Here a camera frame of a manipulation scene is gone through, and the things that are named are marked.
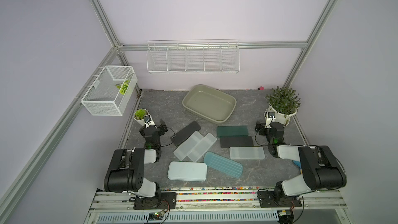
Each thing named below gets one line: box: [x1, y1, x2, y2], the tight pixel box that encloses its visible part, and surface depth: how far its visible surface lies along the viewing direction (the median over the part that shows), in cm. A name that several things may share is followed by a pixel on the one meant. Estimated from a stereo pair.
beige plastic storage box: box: [181, 84, 237, 124], surface depth 114 cm
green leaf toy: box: [115, 79, 131, 95], surface depth 82 cm
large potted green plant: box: [263, 85, 302, 126], surface depth 91 cm
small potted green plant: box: [133, 107, 150, 126], surface depth 98 cm
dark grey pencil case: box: [220, 135, 254, 149], surface depth 96 cm
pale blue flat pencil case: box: [167, 161, 208, 182], surface depth 83 cm
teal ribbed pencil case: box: [203, 151, 244, 179], surface depth 85 cm
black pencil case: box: [170, 120, 202, 147], surface depth 98 cm
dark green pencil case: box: [216, 125, 249, 138], surface depth 99 cm
